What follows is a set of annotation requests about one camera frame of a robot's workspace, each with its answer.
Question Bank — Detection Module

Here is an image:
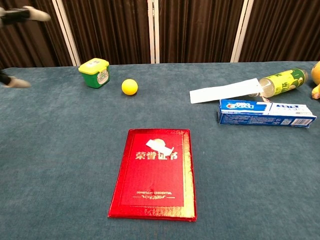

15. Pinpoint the green yellow drink bottle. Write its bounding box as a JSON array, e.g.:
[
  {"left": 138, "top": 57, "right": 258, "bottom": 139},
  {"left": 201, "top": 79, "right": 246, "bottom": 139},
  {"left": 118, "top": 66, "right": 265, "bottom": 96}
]
[{"left": 248, "top": 67, "right": 309, "bottom": 99}]

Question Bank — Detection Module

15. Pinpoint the small pale green paper strip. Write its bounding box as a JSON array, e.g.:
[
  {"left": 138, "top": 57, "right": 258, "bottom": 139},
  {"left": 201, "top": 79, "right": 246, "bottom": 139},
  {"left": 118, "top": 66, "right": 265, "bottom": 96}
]
[{"left": 145, "top": 138, "right": 175, "bottom": 157}]

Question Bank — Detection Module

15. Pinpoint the blue white toothpaste box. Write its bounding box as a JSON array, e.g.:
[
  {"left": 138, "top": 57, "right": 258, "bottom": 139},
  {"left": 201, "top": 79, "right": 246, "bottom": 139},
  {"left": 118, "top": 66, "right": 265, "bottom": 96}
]
[{"left": 216, "top": 98, "right": 318, "bottom": 129}]

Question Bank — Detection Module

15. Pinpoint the blue felt table cloth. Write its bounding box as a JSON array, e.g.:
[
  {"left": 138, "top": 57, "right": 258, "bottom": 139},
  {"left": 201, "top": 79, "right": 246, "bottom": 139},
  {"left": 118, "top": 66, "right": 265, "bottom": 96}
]
[{"left": 0, "top": 60, "right": 320, "bottom": 240}]

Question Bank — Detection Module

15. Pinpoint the yellow ball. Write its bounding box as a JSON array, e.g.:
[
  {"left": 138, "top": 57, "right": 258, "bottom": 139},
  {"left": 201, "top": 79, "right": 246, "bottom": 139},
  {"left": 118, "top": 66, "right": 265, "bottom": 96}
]
[{"left": 121, "top": 78, "right": 139, "bottom": 96}]

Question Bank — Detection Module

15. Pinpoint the red gold certificate book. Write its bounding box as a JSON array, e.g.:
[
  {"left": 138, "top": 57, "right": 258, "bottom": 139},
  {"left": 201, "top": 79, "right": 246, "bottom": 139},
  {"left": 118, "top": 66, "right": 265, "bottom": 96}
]
[{"left": 107, "top": 128, "right": 198, "bottom": 223}]

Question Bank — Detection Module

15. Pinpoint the yellow fruit at edge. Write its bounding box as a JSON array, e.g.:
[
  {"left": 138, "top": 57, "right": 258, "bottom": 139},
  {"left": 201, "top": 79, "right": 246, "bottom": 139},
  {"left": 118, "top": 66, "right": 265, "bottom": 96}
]
[{"left": 310, "top": 60, "right": 320, "bottom": 100}]

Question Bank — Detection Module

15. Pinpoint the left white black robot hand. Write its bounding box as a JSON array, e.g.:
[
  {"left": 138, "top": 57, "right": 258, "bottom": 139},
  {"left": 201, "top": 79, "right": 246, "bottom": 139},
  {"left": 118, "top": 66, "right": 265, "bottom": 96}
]
[{"left": 0, "top": 6, "right": 52, "bottom": 89}]

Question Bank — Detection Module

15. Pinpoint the green box with yellow lid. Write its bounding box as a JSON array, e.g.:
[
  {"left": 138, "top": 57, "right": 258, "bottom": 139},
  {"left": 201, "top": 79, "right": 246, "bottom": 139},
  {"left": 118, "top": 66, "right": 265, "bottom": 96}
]
[{"left": 78, "top": 57, "right": 111, "bottom": 89}]

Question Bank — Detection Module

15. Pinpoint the dark folding screen panel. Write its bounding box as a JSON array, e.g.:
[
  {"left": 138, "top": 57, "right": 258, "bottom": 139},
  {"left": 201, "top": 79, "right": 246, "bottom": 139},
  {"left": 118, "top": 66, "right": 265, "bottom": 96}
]
[
  {"left": 0, "top": 0, "right": 81, "bottom": 71},
  {"left": 57, "top": 0, "right": 156, "bottom": 66},
  {"left": 231, "top": 0, "right": 320, "bottom": 63},
  {"left": 153, "top": 0, "right": 253, "bottom": 64}
]

